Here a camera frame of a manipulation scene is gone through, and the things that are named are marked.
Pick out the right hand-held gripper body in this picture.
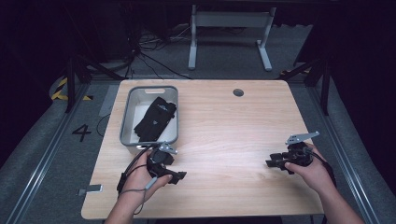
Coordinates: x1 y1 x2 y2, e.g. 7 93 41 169
281 131 320 171

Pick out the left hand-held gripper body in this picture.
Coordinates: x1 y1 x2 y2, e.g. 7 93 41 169
147 141 179 178

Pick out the aluminium floor rail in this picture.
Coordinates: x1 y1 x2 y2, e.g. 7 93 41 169
306 87 379 224
6 83 90 224

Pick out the grey left gripper cable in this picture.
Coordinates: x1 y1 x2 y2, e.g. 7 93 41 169
118 176 158 216

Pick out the white metal desk frame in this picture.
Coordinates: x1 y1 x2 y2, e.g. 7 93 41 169
187 4 277 72

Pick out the grey plastic bin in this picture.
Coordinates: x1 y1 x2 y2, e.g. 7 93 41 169
119 85 180 156

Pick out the tangle of black floor cables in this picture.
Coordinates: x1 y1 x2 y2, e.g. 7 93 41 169
124 24 192 80

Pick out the thin black floor cable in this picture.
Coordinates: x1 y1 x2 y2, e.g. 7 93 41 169
95 113 111 138

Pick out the person's left hand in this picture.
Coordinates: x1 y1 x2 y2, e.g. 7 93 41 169
122 149 174 200

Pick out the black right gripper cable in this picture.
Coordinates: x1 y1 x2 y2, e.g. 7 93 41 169
303 147 338 188

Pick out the black metal stand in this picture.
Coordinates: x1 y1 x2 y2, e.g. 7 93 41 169
278 57 331 116
64 54 125 114

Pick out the yellow black hazard tape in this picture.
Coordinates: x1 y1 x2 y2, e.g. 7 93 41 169
50 77 93 102

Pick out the grey tape strip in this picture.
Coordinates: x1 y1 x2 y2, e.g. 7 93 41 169
77 184 104 196

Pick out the person's right hand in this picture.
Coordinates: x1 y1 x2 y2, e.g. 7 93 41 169
284 142 335 195

